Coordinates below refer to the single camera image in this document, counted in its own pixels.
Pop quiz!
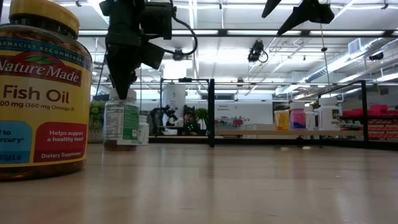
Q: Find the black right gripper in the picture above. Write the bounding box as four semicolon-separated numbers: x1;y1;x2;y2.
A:
261;0;336;36

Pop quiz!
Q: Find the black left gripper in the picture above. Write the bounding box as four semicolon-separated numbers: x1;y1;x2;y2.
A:
99;0;166;101

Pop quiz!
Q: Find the green label bottle white cap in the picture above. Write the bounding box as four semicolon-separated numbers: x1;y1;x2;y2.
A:
103;89;141;152

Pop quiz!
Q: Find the small white medicine bottle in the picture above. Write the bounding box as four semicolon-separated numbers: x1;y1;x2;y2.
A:
138;114;150;146

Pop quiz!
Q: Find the amber fish oil bottle yellow cap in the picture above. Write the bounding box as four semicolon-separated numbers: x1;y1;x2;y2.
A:
0;0;93;182

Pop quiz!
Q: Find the pink bottle white cap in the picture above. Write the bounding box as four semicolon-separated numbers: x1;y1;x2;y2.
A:
289;101;307;131

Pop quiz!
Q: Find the small orange bottle white cap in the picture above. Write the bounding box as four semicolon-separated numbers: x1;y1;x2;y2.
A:
274;109;290;131

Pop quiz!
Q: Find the white bottle with blue label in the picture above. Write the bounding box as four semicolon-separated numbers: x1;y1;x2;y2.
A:
304;105;319;131

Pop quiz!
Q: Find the black round ceiling fixture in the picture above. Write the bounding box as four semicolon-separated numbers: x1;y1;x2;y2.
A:
172;48;185;62

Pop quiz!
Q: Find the white round pillar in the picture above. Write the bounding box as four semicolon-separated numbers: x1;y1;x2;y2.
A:
162;83;187;125

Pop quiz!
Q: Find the green potted plant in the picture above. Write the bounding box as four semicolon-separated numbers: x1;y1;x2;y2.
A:
88;100;106;144

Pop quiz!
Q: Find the person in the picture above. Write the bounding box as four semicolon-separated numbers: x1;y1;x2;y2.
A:
182;111;201;136

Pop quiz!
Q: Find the red storage bins rack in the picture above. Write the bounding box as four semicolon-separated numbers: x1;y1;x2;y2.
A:
338;104;398;141

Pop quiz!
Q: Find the black overhead camera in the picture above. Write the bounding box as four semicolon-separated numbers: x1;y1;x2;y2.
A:
247;39;269;64

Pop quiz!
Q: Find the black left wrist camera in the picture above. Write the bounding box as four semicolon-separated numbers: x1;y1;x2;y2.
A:
140;0;174;40

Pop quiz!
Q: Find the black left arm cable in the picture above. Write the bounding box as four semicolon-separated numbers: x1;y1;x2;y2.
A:
164;0;199;57

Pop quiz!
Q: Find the black frame wooden shelf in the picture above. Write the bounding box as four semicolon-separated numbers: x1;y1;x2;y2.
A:
207;78;369;149

